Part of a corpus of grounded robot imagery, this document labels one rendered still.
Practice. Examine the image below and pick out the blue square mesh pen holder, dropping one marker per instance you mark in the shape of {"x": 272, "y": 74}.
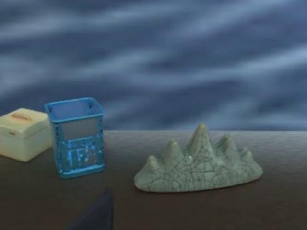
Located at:
{"x": 79, "y": 158}

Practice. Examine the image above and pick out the green ceramic mountain brush rest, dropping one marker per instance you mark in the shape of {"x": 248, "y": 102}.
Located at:
{"x": 199, "y": 170}

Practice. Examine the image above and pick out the cream square lidded box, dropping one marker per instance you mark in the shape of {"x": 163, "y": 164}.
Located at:
{"x": 21, "y": 136}

